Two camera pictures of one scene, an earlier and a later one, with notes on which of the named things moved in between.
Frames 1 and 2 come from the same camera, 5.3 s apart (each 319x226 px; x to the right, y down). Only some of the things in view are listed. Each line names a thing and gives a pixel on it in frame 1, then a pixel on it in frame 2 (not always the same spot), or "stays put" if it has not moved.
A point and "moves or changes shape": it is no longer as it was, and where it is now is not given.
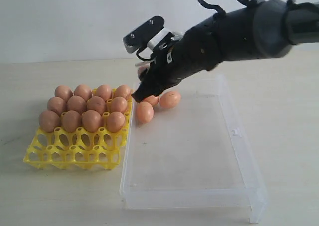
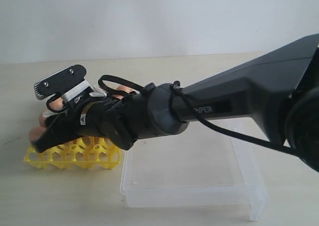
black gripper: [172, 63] → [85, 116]
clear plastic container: [192, 155] stays put
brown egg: [142, 70] → [35, 132]
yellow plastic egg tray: [79, 150] stays put
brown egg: [77, 103] moves or changes shape
